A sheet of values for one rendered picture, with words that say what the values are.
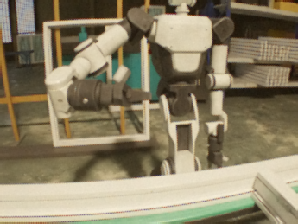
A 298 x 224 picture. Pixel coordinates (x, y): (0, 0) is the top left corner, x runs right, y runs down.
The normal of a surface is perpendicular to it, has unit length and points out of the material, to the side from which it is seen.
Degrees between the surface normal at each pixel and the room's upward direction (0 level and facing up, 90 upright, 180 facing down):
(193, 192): 90
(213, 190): 90
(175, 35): 91
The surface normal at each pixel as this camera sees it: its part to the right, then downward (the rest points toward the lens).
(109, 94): -0.12, -0.03
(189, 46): 0.24, 0.35
